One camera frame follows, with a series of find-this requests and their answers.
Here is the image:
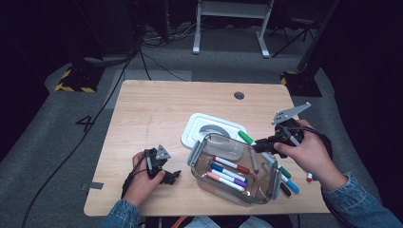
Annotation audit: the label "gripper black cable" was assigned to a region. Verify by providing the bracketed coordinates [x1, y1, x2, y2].
[121, 153, 149, 200]
[284, 125, 334, 161]

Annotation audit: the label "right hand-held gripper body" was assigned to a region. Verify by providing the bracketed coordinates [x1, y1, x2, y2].
[269, 102, 312, 159]

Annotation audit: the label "bright green cap marker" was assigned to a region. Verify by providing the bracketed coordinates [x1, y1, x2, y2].
[237, 130, 274, 161]

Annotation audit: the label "grey tape strip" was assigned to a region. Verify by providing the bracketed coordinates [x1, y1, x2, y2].
[81, 181, 105, 192]

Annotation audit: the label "white box lid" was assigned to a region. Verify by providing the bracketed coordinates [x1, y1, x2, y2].
[181, 112, 248, 150]

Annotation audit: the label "bundle of floor cables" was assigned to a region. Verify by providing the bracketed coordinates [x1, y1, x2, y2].
[142, 22, 203, 48]

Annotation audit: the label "person's right hand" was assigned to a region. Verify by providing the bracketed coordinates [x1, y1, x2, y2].
[274, 119, 348, 191]

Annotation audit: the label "dark red cap marker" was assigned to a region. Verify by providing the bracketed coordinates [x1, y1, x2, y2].
[212, 155, 251, 175]

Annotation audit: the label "orange cable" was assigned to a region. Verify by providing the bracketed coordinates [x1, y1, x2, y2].
[170, 216, 188, 228]

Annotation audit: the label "dark slanted post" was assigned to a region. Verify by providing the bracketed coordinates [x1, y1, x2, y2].
[297, 0, 342, 74]

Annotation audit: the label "person's legs in jeans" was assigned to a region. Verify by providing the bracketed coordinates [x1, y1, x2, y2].
[184, 216, 274, 228]

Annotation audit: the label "white desk frame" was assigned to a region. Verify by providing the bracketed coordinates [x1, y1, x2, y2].
[192, 0, 276, 59]

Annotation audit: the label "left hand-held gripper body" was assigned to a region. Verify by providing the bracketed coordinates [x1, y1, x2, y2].
[144, 144, 172, 181]

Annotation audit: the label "dark green cap marker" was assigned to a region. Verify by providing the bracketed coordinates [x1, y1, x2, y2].
[265, 153, 293, 180]

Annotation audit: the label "black yellow striped stand base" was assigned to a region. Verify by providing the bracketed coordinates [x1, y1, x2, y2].
[54, 65, 106, 93]
[279, 70, 323, 98]

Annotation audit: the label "purple cap marker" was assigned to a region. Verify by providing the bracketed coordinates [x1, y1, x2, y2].
[210, 168, 249, 189]

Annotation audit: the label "thin black floor cable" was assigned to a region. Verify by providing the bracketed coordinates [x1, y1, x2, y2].
[139, 51, 188, 82]

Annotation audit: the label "person's left hand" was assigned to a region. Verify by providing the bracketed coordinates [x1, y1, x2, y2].
[123, 151, 167, 208]

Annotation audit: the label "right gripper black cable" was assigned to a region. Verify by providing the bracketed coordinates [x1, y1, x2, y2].
[284, 125, 334, 161]

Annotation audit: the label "clear plastic storage box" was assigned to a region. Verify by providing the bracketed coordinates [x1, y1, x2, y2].
[186, 132, 282, 207]

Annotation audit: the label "black tripod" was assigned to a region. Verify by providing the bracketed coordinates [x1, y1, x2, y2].
[272, 12, 317, 59]

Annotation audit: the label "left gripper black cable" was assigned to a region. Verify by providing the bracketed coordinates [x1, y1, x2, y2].
[121, 153, 149, 200]

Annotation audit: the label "thick black floor cable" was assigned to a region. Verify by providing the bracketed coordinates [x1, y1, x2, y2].
[20, 47, 137, 228]

